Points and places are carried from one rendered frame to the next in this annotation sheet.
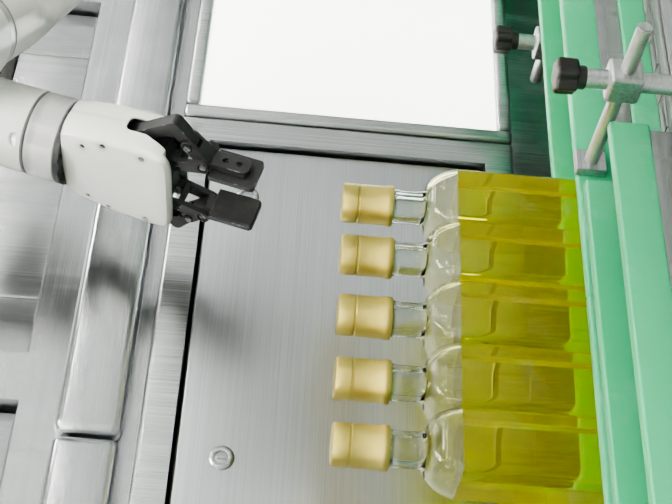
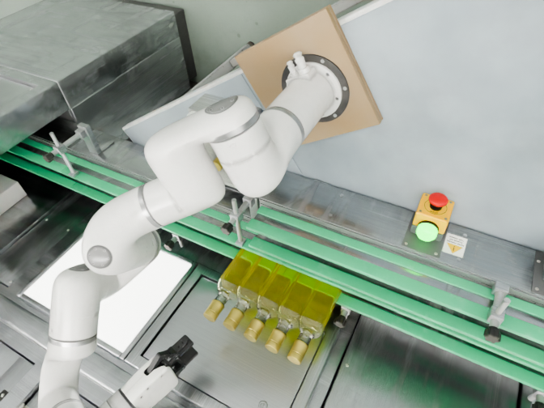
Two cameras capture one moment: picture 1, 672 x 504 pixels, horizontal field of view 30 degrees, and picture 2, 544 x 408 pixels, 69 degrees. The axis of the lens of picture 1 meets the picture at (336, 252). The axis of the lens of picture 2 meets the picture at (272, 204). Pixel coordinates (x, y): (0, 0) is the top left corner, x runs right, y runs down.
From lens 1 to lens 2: 37 cm
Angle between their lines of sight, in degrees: 34
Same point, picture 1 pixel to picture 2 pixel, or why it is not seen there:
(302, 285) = (213, 349)
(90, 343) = not seen: outside the picture
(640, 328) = (316, 252)
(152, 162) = (165, 372)
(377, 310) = (257, 324)
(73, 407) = not seen: outside the picture
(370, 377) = (278, 337)
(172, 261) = (180, 390)
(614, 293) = (289, 256)
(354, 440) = (298, 351)
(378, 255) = (237, 315)
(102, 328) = not seen: outside the picture
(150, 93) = (104, 368)
